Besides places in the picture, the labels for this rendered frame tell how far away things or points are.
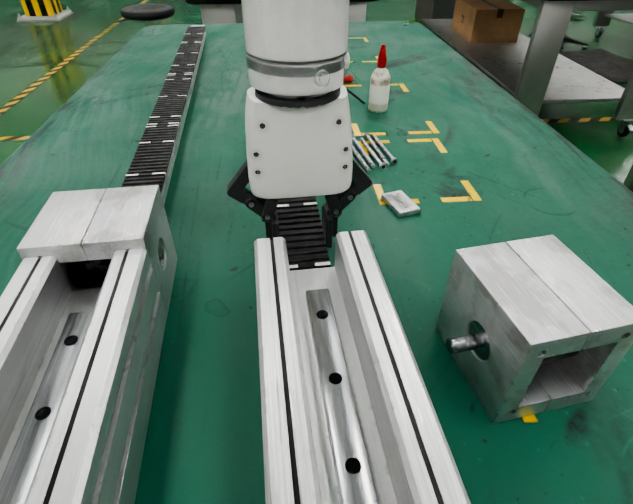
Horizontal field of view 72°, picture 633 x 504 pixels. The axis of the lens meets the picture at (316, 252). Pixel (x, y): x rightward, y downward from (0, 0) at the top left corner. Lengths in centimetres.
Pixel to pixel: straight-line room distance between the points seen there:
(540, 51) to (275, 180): 243
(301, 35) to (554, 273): 26
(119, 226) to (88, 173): 33
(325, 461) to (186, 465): 11
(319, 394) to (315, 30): 26
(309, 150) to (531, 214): 33
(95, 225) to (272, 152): 17
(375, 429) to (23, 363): 24
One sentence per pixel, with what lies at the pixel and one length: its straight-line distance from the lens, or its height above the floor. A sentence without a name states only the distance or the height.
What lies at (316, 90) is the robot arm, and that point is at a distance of 37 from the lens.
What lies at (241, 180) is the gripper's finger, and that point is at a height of 88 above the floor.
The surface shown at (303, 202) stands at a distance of 53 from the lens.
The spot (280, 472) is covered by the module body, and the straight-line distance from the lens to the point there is 25.
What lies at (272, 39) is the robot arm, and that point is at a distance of 36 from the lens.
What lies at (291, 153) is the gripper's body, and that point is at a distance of 40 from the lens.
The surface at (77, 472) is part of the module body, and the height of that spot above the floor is 86.
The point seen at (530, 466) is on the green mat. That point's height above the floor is 78.
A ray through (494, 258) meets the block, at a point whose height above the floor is 87.
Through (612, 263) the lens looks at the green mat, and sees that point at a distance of 58.
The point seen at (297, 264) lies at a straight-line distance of 45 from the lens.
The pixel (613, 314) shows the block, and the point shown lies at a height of 87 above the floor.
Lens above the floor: 109
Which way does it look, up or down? 39 degrees down
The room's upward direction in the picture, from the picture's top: straight up
